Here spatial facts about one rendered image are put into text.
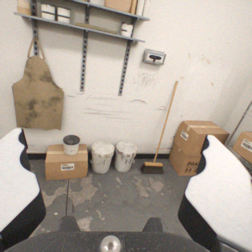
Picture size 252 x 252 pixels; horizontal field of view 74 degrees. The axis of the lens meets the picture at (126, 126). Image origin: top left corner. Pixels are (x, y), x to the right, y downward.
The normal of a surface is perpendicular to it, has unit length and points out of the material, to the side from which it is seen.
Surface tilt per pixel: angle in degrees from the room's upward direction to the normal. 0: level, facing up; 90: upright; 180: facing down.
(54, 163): 88
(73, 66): 90
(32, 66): 89
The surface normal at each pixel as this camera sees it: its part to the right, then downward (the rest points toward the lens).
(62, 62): 0.23, 0.50
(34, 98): 0.50, 0.47
